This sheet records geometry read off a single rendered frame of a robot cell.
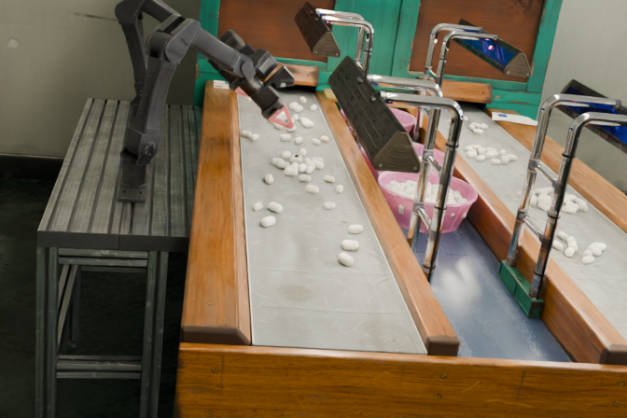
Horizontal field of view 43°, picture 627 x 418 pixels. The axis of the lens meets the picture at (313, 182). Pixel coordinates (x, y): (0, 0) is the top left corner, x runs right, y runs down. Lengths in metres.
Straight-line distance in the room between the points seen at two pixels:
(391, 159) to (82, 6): 2.75
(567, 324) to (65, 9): 2.86
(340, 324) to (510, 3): 1.98
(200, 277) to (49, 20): 2.57
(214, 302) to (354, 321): 0.25
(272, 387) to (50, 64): 2.80
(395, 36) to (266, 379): 1.95
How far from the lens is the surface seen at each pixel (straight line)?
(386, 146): 1.29
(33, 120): 4.03
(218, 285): 1.46
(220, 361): 1.33
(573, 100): 1.78
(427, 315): 1.46
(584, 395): 1.52
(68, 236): 1.88
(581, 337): 1.60
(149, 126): 2.08
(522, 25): 3.21
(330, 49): 2.23
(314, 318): 1.44
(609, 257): 2.00
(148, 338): 2.00
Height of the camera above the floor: 1.44
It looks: 19 degrees down
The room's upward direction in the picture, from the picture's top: 7 degrees clockwise
